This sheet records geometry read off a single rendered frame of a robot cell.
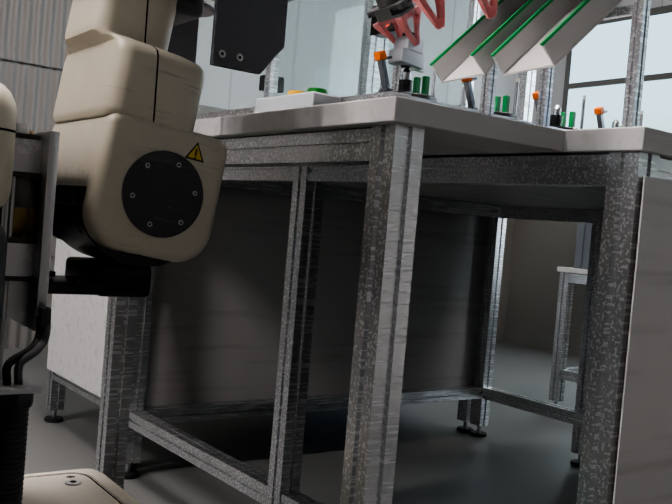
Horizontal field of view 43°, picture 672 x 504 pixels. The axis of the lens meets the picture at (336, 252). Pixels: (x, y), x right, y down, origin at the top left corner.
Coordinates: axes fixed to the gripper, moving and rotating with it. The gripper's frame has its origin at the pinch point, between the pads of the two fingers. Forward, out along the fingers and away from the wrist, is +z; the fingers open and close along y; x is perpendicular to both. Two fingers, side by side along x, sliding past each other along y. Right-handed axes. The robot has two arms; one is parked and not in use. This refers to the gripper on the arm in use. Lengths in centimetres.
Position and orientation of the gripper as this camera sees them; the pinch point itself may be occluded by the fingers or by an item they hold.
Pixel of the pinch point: (408, 43)
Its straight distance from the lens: 185.5
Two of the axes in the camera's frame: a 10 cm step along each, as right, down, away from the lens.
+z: 4.1, 8.4, 3.6
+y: -6.2, -0.3, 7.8
